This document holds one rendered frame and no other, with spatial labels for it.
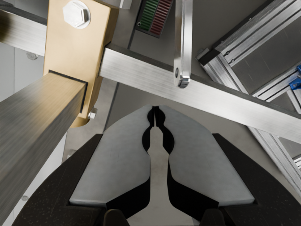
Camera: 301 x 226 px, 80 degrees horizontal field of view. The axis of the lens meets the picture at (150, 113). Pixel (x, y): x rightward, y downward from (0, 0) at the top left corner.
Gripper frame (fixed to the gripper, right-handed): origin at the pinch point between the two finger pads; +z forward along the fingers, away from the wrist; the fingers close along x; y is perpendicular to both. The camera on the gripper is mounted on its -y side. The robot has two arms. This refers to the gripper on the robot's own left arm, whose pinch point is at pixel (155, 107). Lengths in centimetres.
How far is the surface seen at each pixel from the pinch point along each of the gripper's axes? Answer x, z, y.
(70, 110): -7.1, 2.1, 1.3
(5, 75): -32.0, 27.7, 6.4
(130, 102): -12, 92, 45
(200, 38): 28, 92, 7
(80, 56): -6.8, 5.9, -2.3
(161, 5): 1.6, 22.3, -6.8
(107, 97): -8.9, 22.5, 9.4
